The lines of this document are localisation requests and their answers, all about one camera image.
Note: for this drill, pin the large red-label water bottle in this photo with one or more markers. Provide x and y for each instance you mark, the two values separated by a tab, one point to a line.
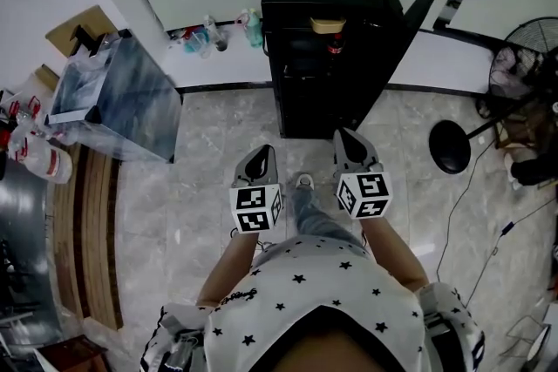
48	161

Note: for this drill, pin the tan rectangular tray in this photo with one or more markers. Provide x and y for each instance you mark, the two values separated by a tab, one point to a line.
328	25

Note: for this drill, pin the person's right forearm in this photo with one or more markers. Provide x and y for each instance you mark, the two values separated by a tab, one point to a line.
392	252

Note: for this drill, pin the black stand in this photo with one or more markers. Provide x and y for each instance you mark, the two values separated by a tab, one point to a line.
87	41

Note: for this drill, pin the blue plastic cup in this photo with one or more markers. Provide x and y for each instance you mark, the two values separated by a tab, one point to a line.
192	43

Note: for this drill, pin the wooden slat platform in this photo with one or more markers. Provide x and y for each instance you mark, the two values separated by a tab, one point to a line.
87	239

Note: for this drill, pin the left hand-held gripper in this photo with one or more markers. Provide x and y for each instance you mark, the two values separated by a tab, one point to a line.
257	209

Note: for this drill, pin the clear plastic bottle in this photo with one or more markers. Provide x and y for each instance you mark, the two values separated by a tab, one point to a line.
210	30

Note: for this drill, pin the clear glass jar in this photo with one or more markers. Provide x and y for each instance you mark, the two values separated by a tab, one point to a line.
220	42

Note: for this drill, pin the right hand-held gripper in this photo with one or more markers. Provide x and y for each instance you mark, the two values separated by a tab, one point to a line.
364	196

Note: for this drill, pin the red-label cola bottle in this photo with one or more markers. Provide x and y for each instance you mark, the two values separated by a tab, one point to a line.
335	48

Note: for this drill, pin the green plastic bottle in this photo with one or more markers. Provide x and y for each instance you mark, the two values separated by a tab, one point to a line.
254	30

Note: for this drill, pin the black standing fan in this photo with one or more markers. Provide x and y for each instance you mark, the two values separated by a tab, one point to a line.
523	69

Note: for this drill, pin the grey marbled cube table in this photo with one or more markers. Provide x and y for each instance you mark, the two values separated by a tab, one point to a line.
131	100

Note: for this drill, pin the person's left forearm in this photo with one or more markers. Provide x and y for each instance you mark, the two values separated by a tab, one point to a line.
226	270

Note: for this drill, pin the brown cardboard sheet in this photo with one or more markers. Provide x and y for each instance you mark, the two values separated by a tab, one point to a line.
65	30

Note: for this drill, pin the person's grey shoe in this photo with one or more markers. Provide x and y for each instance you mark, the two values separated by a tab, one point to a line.
304	180

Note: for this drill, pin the white star-print shirt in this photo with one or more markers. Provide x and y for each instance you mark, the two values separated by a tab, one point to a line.
314	300

